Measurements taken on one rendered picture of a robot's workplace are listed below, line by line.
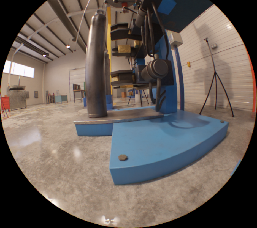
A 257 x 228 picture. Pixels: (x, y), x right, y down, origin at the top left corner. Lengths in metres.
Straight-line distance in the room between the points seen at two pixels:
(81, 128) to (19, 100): 7.58
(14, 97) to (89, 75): 7.53
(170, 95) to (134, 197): 0.91
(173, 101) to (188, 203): 0.91
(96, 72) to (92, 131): 0.56
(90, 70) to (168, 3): 0.86
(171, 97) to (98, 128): 0.81
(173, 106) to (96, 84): 0.84
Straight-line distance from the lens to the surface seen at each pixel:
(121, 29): 0.81
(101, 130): 0.80
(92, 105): 0.86
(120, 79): 0.63
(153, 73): 0.43
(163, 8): 0.73
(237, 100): 2.15
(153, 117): 0.81
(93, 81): 0.86
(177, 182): 0.43
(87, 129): 0.84
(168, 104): 0.97
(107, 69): 2.26
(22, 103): 8.30
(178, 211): 0.38
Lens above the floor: 0.36
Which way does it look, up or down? 4 degrees down
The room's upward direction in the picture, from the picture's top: 4 degrees counter-clockwise
